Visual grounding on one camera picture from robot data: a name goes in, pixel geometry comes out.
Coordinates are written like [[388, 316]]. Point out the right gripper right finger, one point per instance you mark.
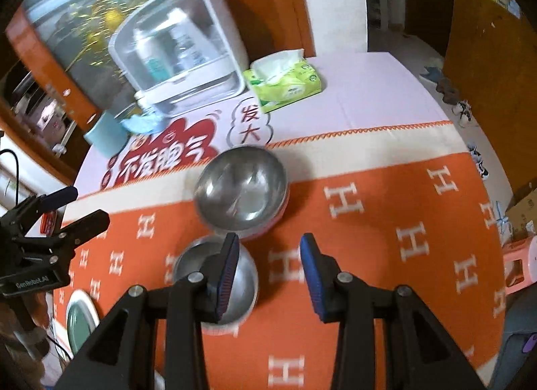
[[419, 352]]

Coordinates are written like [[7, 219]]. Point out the wooden glass door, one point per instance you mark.
[[102, 56]]

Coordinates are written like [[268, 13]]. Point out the green tissue pack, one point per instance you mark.
[[281, 79]]

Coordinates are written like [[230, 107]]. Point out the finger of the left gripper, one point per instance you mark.
[[79, 228], [28, 212]]

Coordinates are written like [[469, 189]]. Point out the large white plate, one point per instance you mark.
[[60, 330]]

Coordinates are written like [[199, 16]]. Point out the blue face mask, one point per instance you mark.
[[148, 123]]

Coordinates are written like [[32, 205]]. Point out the person left hand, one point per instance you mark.
[[24, 320]]

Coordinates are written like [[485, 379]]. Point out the pink stool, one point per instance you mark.
[[519, 262]]

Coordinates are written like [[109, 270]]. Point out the wooden cabinet shelf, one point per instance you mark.
[[491, 59]]

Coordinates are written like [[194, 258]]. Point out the small steel bowl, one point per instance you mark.
[[231, 277]]

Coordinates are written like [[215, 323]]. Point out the cardboard box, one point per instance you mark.
[[523, 218]]

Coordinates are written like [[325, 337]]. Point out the white storage box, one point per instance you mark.
[[180, 55]]

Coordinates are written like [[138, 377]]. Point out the teal canister brown lid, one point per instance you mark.
[[107, 135]]

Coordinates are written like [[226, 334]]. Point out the green plate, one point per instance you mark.
[[80, 324]]

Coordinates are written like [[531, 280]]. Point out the red basket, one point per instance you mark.
[[48, 223]]

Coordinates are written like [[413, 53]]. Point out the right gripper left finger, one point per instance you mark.
[[121, 352]]

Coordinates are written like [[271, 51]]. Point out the orange H pattern tablecloth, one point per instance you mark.
[[378, 174]]

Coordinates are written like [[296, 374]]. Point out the pink steel bowl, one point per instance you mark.
[[244, 190]]

